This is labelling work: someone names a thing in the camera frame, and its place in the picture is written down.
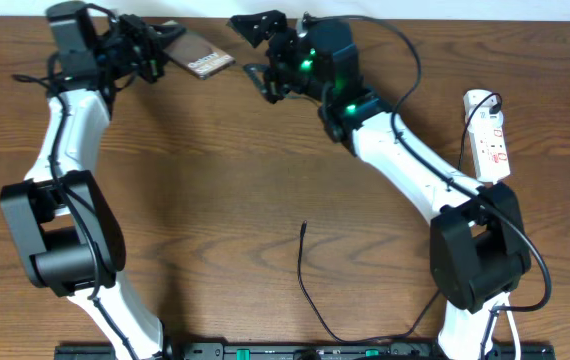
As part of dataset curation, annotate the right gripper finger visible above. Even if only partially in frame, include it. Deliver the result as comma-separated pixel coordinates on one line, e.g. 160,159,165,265
242,63,272,100
228,10,287,48

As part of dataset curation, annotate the black charger cable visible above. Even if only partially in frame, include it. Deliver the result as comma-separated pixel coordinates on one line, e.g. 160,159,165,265
296,92,504,346

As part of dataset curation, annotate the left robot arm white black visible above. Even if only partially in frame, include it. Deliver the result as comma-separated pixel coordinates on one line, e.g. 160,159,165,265
0,2,186,359

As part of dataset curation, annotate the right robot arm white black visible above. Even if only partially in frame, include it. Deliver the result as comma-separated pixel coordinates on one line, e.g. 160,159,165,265
229,10,531,359

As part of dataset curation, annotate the black plug in strip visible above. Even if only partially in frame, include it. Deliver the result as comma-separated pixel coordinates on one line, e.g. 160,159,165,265
489,102,502,115

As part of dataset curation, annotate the white power strip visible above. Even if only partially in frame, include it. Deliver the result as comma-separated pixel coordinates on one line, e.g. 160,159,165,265
462,89,511,184

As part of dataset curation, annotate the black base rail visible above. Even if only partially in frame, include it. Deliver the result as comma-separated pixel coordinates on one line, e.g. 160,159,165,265
53,341,557,360

